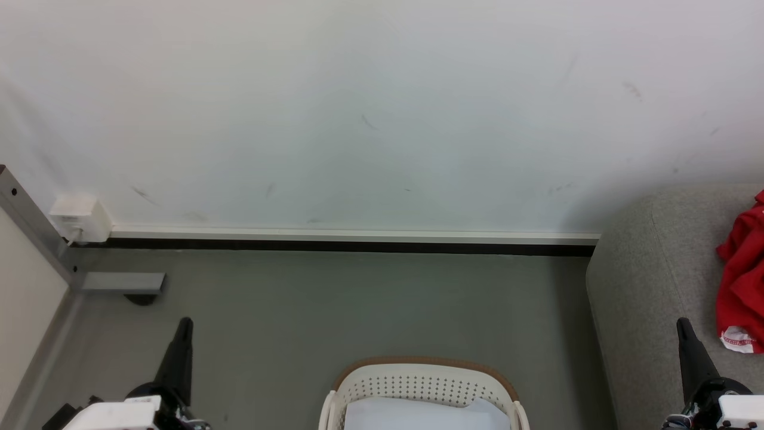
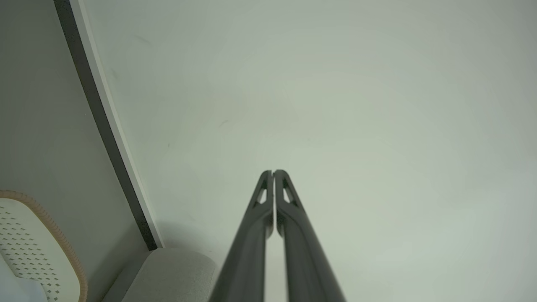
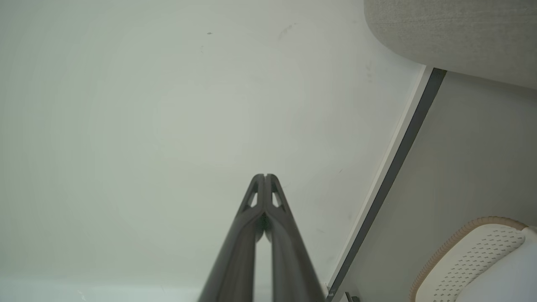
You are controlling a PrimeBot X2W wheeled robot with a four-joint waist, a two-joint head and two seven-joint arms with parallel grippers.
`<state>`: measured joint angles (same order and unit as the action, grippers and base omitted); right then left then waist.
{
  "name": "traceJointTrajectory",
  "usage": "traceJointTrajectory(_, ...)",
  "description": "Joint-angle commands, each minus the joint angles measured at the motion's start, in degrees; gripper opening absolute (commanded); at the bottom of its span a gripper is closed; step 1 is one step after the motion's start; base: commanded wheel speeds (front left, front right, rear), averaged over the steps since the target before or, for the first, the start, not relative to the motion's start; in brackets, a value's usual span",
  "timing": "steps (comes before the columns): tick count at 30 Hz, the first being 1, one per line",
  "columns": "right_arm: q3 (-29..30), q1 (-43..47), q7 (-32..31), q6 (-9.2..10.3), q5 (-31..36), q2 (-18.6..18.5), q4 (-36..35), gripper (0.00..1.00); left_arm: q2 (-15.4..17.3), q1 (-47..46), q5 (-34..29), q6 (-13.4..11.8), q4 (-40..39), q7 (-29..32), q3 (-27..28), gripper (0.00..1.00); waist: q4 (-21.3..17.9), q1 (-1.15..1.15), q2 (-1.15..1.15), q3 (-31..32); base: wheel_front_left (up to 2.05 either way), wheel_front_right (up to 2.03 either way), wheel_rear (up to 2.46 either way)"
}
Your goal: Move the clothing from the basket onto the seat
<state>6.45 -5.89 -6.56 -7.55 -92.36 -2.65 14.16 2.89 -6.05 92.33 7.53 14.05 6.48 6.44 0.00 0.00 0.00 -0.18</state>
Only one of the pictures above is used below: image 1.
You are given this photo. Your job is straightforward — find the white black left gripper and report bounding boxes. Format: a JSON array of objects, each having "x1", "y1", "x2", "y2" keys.
[{"x1": 63, "y1": 318, "x2": 210, "y2": 430}]

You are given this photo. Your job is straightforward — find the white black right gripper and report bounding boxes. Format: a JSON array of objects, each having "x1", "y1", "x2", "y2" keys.
[{"x1": 663, "y1": 318, "x2": 764, "y2": 430}]

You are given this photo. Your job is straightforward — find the white perforated laundry basket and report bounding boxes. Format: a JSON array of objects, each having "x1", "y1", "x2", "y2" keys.
[{"x1": 318, "y1": 357, "x2": 531, "y2": 430}]

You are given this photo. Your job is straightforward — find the light grey fabric sofa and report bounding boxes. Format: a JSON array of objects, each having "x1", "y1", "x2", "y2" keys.
[{"x1": 586, "y1": 184, "x2": 764, "y2": 430}]

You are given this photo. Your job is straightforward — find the red garment with white trim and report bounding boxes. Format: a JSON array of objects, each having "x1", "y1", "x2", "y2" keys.
[{"x1": 716, "y1": 190, "x2": 764, "y2": 354}]

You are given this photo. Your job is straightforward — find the beige partition panel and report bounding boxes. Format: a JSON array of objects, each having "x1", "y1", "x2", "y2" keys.
[{"x1": 0, "y1": 209, "x2": 69, "y2": 419}]

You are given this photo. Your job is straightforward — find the white power adapter box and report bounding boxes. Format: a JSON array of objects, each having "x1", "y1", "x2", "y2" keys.
[{"x1": 49, "y1": 192, "x2": 113, "y2": 244}]

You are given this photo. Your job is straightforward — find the white cloth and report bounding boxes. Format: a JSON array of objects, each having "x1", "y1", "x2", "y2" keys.
[{"x1": 343, "y1": 396, "x2": 513, "y2": 430}]

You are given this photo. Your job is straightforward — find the grey metal frame post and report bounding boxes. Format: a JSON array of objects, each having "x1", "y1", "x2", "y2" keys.
[{"x1": 0, "y1": 164, "x2": 166, "y2": 306}]

